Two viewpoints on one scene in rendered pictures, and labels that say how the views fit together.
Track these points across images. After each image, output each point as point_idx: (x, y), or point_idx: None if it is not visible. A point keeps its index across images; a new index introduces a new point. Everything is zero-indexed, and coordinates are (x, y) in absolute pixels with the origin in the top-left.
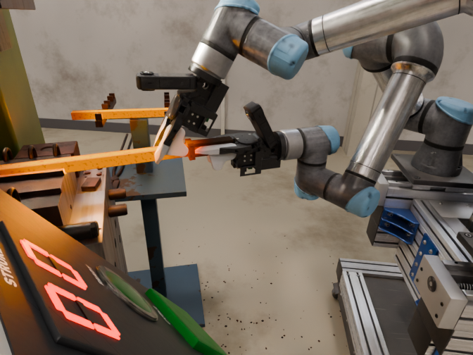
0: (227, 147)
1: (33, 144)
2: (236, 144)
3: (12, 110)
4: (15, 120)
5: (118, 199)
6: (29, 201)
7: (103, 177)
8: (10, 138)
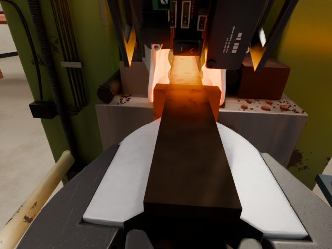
0: (97, 167)
1: (321, 76)
2: (112, 232)
3: (304, 21)
4: (301, 34)
5: (329, 200)
6: (137, 56)
7: (237, 110)
8: (276, 48)
